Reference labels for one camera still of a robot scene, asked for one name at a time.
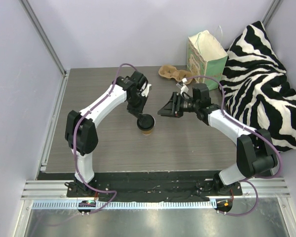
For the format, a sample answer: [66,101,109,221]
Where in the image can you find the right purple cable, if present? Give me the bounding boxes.
[185,75,284,218]

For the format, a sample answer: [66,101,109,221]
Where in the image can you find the brown paper coffee cup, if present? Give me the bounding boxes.
[140,125,154,135]

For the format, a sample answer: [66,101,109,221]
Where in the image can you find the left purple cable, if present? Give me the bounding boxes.
[73,63,136,216]

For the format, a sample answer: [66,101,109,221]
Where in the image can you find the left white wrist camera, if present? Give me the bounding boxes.
[141,82,152,97]

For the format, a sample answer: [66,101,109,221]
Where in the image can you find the brown cardboard cup carrier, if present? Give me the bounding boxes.
[158,65,193,84]

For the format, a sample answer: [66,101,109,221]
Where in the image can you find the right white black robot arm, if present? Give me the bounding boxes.
[158,83,279,195]

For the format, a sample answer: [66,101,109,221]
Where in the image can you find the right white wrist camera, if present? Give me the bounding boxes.
[176,78,188,94]

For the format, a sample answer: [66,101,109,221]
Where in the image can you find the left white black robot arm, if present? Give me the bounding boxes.
[65,71,155,197]

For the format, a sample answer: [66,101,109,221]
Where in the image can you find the purple cable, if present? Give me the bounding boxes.
[73,63,136,216]
[185,75,284,218]

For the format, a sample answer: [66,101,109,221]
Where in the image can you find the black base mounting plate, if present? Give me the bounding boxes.
[38,170,243,202]

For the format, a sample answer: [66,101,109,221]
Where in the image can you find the aluminium frame rail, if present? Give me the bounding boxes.
[21,178,291,200]

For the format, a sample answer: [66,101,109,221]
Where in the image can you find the black plastic cup lid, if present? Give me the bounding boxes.
[137,115,155,129]

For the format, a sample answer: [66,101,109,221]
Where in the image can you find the zebra print blanket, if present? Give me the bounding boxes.
[221,21,296,152]

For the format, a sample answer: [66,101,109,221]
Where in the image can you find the white slotted cable duct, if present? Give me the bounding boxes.
[32,199,217,210]

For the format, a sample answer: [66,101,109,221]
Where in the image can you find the green paper gift bag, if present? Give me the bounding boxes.
[186,30,227,81]

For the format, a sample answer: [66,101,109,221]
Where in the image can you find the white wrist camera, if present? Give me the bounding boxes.
[176,78,188,94]
[141,82,152,97]

